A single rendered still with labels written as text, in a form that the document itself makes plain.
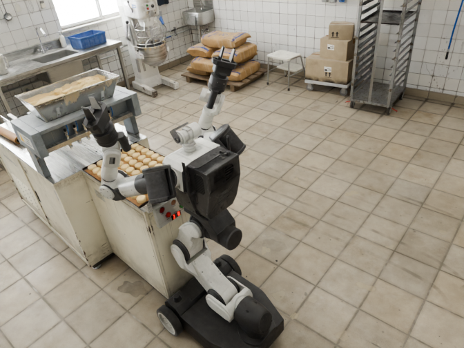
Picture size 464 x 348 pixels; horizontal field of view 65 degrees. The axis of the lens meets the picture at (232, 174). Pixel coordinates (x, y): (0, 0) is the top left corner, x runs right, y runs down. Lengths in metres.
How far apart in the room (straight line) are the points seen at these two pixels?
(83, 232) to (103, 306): 0.52
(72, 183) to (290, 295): 1.59
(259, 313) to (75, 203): 1.38
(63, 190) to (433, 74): 4.38
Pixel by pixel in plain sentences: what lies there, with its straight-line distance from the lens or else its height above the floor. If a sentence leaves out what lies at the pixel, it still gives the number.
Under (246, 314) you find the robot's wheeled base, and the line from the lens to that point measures 2.09.
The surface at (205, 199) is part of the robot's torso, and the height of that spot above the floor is 1.09.
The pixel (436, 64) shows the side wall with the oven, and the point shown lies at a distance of 5.25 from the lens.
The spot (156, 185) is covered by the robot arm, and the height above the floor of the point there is 1.21.
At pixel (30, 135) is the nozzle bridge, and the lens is 2.36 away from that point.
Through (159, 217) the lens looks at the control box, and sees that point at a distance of 2.05.
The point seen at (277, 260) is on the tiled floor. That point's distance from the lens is 2.78.
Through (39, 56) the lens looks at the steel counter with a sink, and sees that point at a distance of 5.52.
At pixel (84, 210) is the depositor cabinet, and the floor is 0.55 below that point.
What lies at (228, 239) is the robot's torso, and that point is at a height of 0.84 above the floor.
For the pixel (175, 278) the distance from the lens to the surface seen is 2.44.
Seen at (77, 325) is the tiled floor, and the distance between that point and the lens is 2.76.
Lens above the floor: 2.06
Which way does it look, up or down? 34 degrees down
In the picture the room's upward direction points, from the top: 6 degrees counter-clockwise
